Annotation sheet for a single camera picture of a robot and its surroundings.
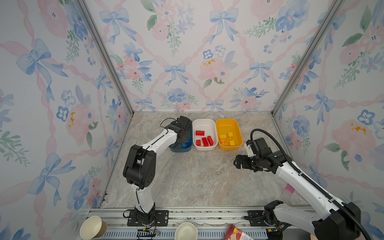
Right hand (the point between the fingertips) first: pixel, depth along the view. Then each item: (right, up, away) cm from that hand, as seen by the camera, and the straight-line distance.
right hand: (241, 162), depth 81 cm
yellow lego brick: (-6, +13, +22) cm, 26 cm away
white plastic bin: (-18, +14, +26) cm, 34 cm away
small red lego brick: (-22, +9, +20) cm, 31 cm away
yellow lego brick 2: (0, +14, +23) cm, 27 cm away
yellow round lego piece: (-6, +10, +17) cm, 21 cm away
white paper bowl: (-29, -31, -9) cm, 43 cm away
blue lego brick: (-30, +8, +18) cm, 35 cm away
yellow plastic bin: (-2, +20, +32) cm, 38 cm away
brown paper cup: (-73, -28, -10) cm, 79 cm away
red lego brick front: (-21, +15, +25) cm, 36 cm away
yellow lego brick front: (0, +9, +19) cm, 21 cm away
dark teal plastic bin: (-35, +5, +19) cm, 40 cm away
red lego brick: (-18, +9, +20) cm, 28 cm away
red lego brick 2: (-14, +10, +20) cm, 26 cm away
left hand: (-33, +13, +13) cm, 38 cm away
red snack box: (-7, -29, -13) cm, 33 cm away
